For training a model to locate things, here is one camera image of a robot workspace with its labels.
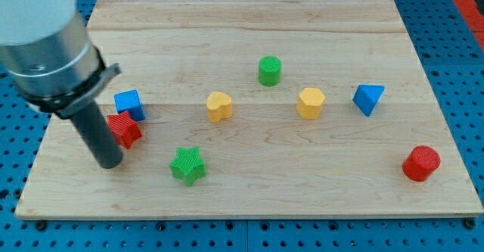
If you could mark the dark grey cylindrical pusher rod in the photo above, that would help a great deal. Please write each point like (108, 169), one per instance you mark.
(91, 125)

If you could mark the black clamp flange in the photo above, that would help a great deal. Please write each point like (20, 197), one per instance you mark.
(67, 104)

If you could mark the red star block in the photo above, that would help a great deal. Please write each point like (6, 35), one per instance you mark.
(124, 129)

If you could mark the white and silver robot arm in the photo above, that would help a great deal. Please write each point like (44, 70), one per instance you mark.
(57, 69)

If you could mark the green star block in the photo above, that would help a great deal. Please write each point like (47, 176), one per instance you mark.
(188, 165)

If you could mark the yellow heart block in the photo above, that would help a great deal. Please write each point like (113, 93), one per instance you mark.
(219, 107)

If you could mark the blue cube block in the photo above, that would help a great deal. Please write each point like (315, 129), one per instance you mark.
(130, 101)

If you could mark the light wooden board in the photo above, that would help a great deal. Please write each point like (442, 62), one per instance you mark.
(266, 161)

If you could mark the green cylinder block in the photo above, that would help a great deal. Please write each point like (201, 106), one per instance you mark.
(269, 70)

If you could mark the yellow hexagon block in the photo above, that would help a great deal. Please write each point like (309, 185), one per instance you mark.
(310, 103)

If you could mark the blue triangle block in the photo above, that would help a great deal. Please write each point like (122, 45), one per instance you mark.
(366, 98)

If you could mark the red cylinder block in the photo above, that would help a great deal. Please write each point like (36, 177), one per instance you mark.
(421, 163)

